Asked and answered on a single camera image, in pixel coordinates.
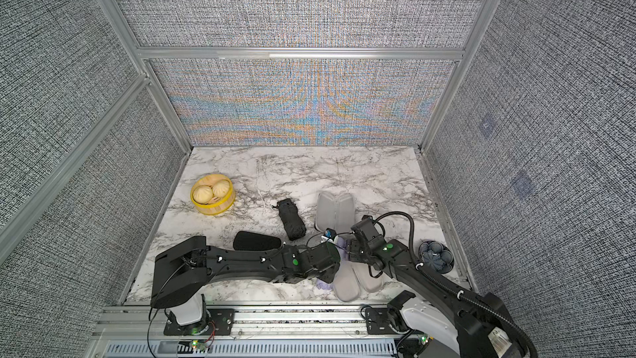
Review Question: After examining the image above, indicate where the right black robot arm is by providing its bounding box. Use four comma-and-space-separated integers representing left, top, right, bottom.
351, 211, 538, 357

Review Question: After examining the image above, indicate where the grey open case back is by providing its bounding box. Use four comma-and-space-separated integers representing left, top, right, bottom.
315, 192, 355, 233

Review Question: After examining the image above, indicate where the grey zippered case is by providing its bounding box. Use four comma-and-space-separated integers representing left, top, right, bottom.
233, 230, 283, 251

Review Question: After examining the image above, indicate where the left steamed bun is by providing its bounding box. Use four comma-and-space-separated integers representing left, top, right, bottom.
192, 185, 215, 205

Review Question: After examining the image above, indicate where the right steamed bun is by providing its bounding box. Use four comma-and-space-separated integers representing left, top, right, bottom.
211, 179, 230, 199

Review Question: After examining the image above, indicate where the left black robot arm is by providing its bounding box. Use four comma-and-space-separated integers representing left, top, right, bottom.
150, 235, 341, 310

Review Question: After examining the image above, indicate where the steamed bun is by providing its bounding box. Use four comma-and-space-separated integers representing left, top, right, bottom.
192, 185, 215, 205
211, 179, 230, 199

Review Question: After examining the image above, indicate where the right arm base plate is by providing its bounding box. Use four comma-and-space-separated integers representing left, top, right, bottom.
362, 307, 397, 336

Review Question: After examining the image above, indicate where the grey open case right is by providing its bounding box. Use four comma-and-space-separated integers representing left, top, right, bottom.
331, 261, 384, 303

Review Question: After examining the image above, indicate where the black folded umbrella centre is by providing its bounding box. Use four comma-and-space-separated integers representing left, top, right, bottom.
276, 198, 306, 240

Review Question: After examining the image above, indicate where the white vented cable tray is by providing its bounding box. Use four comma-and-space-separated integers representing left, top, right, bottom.
101, 338, 397, 357

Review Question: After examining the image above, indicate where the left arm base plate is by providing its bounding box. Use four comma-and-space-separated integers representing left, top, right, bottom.
163, 308, 236, 336

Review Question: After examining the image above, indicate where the grey open case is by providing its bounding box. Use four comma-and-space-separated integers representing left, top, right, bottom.
331, 261, 384, 303
315, 192, 355, 233

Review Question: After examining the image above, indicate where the yellow bamboo steamer basket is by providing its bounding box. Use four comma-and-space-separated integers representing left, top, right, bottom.
190, 174, 235, 215

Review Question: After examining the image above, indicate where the aluminium front rail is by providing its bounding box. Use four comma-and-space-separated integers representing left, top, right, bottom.
91, 301, 399, 341

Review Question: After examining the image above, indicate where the purple folded umbrella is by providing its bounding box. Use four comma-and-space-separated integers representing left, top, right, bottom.
316, 279, 333, 290

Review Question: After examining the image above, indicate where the dark round flower dish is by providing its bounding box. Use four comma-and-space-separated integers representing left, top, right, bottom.
418, 240, 455, 274

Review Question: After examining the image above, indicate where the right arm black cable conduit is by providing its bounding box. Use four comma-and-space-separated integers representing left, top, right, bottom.
372, 210, 539, 358

